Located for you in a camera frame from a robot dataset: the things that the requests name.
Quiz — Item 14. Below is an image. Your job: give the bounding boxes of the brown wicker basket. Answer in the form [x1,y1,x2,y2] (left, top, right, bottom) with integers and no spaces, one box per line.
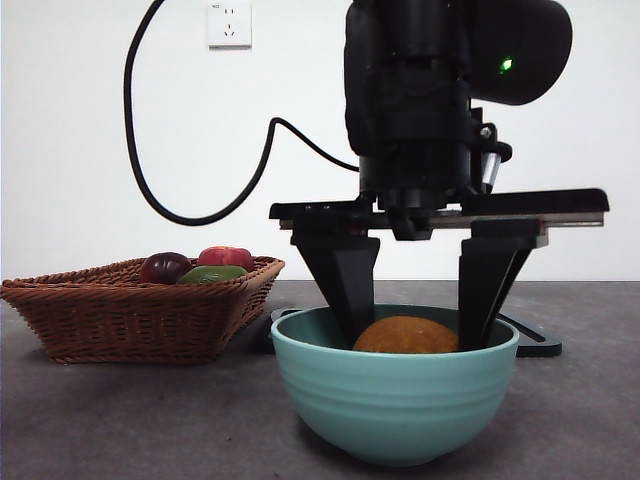
[0,255,287,365]

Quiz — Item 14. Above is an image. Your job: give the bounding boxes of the brown kiwi fruit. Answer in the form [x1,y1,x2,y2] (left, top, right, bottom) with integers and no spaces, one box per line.
[352,314,460,354]

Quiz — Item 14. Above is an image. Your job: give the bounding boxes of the black cable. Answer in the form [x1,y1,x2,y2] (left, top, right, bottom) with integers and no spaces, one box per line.
[123,0,362,225]

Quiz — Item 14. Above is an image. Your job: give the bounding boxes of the white wall socket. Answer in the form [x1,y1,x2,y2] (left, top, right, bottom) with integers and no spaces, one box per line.
[207,1,253,50]

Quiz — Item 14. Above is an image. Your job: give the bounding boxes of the red apple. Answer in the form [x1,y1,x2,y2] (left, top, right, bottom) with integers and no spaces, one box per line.
[196,245,255,274]

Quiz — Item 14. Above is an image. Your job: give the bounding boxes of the dark purple fruit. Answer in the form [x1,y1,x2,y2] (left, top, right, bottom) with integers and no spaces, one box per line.
[138,252,193,285]

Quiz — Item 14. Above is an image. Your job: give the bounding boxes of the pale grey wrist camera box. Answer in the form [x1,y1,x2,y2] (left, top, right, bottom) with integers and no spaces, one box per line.
[479,148,503,194]

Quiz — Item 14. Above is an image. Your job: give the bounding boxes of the green avocado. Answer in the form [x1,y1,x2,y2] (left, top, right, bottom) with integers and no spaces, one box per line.
[176,264,250,286]

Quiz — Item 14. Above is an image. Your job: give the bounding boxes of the teal ribbed bowl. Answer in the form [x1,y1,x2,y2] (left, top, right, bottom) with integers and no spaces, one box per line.
[270,303,521,469]

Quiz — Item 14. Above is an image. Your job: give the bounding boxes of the dark teal rectangular tray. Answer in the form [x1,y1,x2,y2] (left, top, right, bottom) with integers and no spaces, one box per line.
[257,307,563,359]

